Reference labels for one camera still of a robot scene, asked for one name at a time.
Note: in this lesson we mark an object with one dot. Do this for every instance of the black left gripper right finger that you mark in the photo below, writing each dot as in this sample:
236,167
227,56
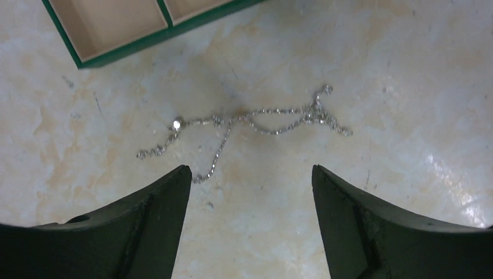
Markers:
367,237

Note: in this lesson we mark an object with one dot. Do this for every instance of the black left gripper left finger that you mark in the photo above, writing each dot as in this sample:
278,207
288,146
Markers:
134,237

